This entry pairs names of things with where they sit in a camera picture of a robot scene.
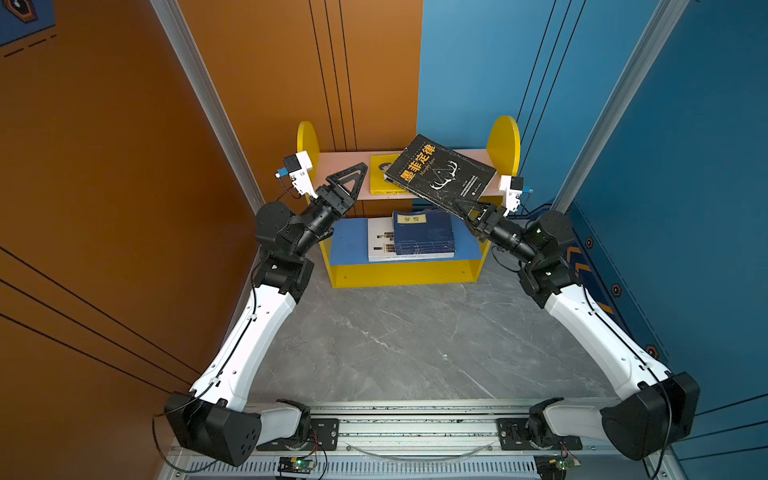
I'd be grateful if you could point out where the green circuit board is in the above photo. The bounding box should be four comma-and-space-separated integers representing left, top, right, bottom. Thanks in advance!
277, 457, 317, 478
534, 456, 581, 480

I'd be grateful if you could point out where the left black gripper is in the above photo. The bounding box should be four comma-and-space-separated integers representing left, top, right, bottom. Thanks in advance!
291, 169, 362, 266

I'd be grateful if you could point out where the right green circuit board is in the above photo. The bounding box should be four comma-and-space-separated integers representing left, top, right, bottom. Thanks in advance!
534, 456, 581, 480

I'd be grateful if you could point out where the dark blue book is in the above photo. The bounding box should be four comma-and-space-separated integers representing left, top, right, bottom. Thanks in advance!
393, 252, 455, 261
392, 210, 455, 248
395, 242, 455, 254

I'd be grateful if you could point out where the dark book underneath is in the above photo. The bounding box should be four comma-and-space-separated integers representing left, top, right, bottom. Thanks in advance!
384, 134, 497, 210

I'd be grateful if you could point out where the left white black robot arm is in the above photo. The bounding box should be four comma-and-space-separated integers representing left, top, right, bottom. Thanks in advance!
161, 155, 368, 466

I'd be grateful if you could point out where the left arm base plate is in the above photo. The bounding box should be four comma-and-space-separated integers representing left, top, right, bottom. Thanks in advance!
256, 417, 340, 453

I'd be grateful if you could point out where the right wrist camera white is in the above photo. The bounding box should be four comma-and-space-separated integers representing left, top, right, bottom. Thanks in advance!
499, 175, 533, 215

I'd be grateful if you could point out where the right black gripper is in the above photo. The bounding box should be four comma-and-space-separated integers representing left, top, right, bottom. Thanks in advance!
454, 201, 542, 270

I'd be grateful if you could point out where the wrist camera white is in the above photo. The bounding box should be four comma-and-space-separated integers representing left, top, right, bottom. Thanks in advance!
499, 175, 533, 215
275, 151, 317, 198

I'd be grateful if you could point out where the aluminium rail frame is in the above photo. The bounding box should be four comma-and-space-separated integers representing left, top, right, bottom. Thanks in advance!
158, 399, 684, 479

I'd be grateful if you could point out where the yellow shelf with pink and blue boards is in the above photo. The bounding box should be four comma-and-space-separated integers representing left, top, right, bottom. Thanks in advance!
319, 115, 520, 288

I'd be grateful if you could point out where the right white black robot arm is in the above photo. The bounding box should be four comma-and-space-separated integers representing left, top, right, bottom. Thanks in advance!
454, 200, 700, 460

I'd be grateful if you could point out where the left green circuit board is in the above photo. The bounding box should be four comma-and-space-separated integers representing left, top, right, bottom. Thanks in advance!
277, 457, 317, 478

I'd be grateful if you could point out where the white book with brown bars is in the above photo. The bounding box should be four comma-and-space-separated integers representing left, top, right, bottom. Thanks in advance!
367, 215, 457, 263

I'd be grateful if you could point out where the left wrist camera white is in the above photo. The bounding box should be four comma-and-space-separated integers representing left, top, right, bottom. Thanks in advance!
275, 151, 317, 198

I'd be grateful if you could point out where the yellow book with cartoon man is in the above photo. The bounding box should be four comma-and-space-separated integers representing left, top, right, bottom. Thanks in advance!
370, 153, 408, 196

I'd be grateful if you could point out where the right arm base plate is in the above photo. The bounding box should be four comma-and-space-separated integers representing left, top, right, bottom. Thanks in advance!
495, 417, 583, 451

